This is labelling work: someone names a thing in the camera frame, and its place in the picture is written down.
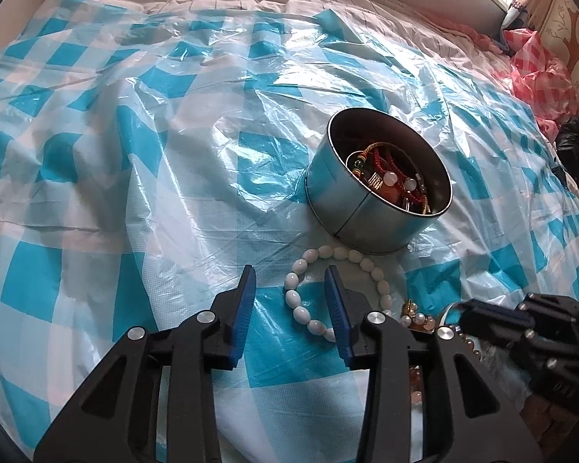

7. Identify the pink checkered plastic bag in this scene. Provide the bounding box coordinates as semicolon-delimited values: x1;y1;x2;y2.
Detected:
496;28;579;143

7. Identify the white oval bead bracelet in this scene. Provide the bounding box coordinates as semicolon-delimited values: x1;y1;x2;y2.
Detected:
284;244;395;343

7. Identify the blue white checkered plastic sheet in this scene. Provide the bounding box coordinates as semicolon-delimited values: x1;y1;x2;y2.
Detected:
0;0;579;462

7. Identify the tree decorated wardrobe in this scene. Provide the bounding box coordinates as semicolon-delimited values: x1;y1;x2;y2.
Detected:
540;0;579;103

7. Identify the red braided cord bracelet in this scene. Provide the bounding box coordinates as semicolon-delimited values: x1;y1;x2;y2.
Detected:
345;141;435;216

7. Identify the amber bead jewelry pile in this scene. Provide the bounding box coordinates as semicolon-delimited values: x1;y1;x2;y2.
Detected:
398;299;461;410

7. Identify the round silver metal tin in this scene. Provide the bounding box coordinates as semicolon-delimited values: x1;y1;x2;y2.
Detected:
304;108;453;254

